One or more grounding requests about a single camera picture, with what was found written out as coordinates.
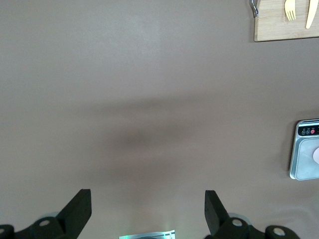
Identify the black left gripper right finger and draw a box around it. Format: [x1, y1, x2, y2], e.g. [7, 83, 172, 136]
[204, 190, 300, 239]

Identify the brown table cover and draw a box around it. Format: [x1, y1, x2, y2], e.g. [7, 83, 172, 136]
[0, 0, 319, 239]

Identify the bamboo cutting board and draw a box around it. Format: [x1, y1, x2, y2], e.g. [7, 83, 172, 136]
[253, 0, 319, 42]

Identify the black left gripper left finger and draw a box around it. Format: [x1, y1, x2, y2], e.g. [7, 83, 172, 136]
[0, 189, 92, 239]

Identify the yellow plastic knife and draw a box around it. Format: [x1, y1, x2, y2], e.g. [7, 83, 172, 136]
[305, 0, 318, 29]

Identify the yellow plastic fork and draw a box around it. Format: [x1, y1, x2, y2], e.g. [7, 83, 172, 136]
[284, 0, 297, 21]

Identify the silver digital kitchen scale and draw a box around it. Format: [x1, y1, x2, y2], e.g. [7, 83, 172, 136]
[289, 119, 319, 181]

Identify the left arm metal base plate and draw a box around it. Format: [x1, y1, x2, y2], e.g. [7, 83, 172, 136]
[119, 229, 176, 239]

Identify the metal cutting board handle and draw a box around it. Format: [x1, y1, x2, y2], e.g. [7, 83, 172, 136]
[249, 0, 259, 18]

